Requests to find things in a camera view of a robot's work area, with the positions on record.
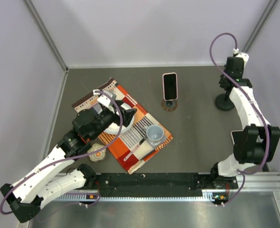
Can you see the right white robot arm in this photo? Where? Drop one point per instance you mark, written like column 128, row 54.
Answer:
column 258, row 140

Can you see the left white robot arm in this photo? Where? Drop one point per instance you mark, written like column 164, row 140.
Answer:
column 28, row 196

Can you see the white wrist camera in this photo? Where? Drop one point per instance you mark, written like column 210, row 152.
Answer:
column 104, row 99
column 243, row 55

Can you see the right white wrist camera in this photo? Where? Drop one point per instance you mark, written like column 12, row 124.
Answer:
column 243, row 55

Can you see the grey phone stand wooden base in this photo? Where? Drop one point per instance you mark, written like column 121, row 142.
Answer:
column 169, row 105

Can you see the orange patterned cloth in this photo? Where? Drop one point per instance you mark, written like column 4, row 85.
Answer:
column 128, row 139

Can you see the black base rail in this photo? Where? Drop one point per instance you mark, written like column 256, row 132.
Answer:
column 149, row 185

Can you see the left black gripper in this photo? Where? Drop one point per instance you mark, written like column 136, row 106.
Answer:
column 127, row 115

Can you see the pink case smartphone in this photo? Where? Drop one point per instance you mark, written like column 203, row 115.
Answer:
column 170, row 90

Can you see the black round base clamp stand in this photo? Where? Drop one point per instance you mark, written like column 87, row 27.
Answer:
column 223, row 102

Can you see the light blue mug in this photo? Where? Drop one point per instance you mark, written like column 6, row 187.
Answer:
column 154, row 134

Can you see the crocheted pastel coaster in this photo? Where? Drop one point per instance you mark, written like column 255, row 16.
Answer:
column 98, row 156

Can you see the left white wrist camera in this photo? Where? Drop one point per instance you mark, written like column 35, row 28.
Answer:
column 104, row 99

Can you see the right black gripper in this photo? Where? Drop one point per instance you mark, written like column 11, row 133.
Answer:
column 221, row 80

